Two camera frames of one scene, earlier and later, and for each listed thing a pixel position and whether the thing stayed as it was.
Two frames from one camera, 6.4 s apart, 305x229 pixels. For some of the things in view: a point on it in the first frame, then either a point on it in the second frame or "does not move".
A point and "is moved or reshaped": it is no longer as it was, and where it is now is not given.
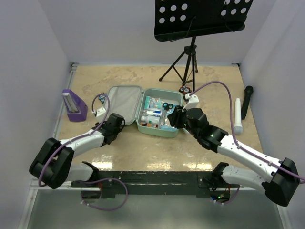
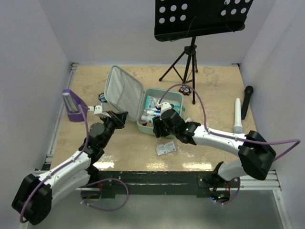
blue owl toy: x=102 y=98 does not move
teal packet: x=147 y=102 does not move
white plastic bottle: x=153 y=118 does not move
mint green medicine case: x=147 y=108 is moved or reshaped
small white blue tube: x=154 y=112 does not move
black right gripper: x=175 y=118 -> x=157 y=123
